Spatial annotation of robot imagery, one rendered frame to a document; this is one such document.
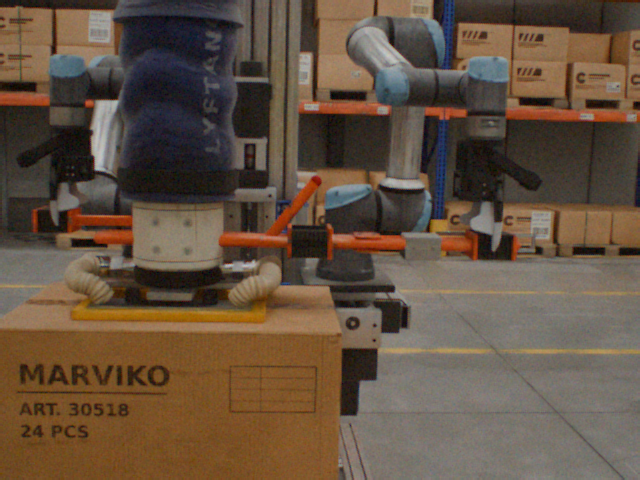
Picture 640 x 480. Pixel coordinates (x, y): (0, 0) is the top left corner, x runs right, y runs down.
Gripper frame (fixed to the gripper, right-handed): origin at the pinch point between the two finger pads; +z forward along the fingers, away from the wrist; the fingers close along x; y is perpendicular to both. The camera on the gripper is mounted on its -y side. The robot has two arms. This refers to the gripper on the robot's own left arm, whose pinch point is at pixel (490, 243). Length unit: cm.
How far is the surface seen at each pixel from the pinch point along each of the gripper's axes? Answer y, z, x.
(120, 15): 69, -41, 8
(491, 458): -51, 119, -176
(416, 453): -19, 119, -181
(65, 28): 261, -116, -701
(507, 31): -195, -125, -714
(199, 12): 55, -41, 11
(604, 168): -363, 23, -848
